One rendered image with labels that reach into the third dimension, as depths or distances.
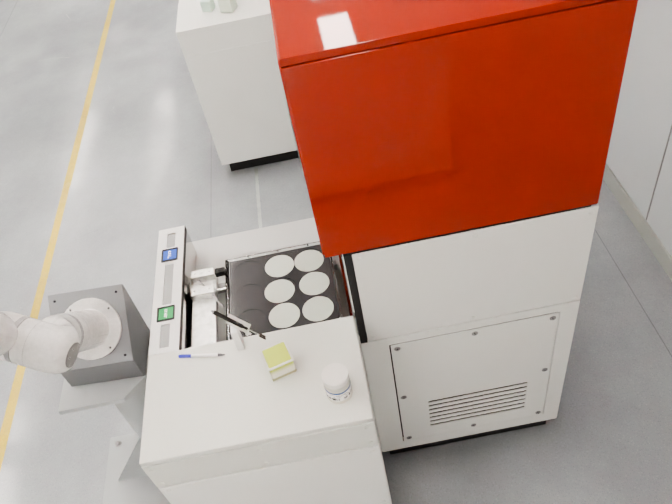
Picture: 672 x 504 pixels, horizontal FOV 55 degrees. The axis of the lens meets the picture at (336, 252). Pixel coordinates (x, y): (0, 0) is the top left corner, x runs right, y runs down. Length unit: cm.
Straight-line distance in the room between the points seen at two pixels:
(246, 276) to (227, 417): 57
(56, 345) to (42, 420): 165
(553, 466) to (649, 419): 44
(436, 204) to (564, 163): 33
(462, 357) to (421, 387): 20
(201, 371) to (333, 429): 43
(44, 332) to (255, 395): 56
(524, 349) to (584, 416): 68
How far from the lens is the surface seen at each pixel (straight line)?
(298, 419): 176
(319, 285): 210
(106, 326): 209
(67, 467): 316
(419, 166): 157
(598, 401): 292
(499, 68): 148
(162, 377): 196
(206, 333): 211
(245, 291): 215
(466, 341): 214
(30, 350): 175
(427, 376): 226
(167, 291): 217
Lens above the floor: 247
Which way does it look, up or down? 46 degrees down
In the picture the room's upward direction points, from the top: 12 degrees counter-clockwise
